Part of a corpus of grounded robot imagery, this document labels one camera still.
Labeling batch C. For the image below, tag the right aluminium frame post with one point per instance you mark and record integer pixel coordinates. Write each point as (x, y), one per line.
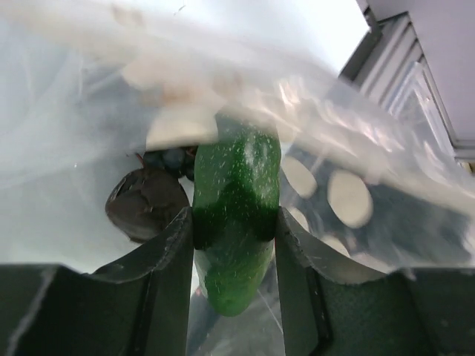
(389, 67)

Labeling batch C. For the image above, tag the dark green fake cucumber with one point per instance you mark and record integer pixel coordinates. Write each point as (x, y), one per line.
(235, 208)

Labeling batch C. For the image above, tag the dark fake grape bunch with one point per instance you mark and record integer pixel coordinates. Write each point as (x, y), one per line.
(178, 162)

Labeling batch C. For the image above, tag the polka dot zip bag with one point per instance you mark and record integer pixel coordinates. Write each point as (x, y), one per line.
(87, 87)

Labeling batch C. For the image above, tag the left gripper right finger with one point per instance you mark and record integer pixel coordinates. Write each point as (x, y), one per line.
(330, 304)

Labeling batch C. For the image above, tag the dark brown fake food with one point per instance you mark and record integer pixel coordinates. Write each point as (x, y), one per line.
(144, 202)

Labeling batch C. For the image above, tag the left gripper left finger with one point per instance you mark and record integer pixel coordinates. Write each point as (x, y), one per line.
(164, 267)

